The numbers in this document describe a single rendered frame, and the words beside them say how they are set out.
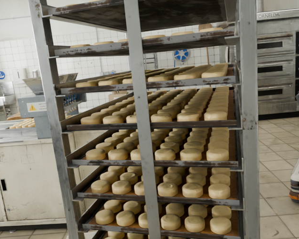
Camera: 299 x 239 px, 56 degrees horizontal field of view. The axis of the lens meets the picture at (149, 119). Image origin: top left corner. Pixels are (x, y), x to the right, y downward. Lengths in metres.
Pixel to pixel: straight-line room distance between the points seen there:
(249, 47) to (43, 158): 2.10
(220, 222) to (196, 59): 5.91
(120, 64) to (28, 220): 4.47
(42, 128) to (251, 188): 1.95
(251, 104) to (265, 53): 5.26
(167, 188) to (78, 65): 6.07
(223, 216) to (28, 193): 2.08
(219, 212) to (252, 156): 0.23
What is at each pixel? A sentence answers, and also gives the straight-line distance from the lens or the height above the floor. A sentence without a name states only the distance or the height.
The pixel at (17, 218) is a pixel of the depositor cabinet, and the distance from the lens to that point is 2.81.
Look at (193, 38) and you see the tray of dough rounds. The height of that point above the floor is 1.40.
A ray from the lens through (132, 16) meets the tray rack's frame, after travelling 0.62.
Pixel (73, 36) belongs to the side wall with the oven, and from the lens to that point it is 6.70.
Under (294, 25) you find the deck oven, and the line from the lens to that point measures 6.06.
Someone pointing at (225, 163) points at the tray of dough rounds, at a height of 1.14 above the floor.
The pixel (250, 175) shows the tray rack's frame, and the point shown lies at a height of 1.12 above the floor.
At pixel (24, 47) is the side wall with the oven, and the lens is 7.06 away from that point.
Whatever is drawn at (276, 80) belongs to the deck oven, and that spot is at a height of 0.77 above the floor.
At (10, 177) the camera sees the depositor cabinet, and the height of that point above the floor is 0.53.
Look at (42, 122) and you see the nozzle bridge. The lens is 2.37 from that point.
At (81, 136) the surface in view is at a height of 0.78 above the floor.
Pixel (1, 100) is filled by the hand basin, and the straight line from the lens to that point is 6.98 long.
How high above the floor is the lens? 1.37
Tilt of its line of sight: 12 degrees down
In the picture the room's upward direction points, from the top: 6 degrees counter-clockwise
